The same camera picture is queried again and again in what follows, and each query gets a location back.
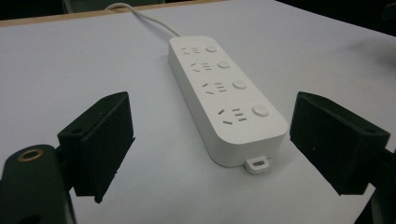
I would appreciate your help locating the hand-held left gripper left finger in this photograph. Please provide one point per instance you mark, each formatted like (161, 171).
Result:
(102, 146)

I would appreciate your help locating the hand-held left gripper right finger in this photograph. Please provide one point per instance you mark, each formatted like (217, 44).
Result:
(333, 143)

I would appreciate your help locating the white power strip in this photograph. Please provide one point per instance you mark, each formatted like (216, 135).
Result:
(225, 99)

